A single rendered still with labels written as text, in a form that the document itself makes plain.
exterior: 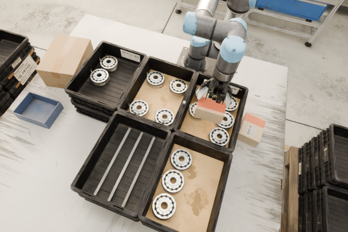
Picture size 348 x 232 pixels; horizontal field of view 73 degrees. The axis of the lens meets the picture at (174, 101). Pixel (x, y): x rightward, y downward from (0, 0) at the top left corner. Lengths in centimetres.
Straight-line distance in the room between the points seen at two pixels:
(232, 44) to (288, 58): 236
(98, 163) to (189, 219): 48
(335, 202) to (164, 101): 130
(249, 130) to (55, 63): 118
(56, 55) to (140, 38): 60
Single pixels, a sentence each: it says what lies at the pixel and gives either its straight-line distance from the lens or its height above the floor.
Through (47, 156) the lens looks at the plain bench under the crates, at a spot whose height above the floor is 70.
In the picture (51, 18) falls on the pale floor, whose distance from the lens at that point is 334.
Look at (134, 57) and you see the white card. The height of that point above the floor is 89.
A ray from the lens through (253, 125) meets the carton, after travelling 143.
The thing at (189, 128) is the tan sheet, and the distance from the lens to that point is 126.
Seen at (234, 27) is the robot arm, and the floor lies 143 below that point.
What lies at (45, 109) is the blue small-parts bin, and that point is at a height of 70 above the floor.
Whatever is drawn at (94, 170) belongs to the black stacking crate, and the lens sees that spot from 120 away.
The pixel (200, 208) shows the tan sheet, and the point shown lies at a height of 83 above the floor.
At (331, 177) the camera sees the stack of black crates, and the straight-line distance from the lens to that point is 180.
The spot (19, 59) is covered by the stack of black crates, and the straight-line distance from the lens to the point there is 220.
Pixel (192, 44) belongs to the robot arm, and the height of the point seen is 94.
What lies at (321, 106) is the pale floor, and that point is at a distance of 284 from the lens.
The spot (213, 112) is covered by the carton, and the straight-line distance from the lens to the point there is 99.
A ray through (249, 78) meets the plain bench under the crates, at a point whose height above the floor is 70.
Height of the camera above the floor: 195
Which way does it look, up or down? 57 degrees down
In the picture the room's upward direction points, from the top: 7 degrees clockwise
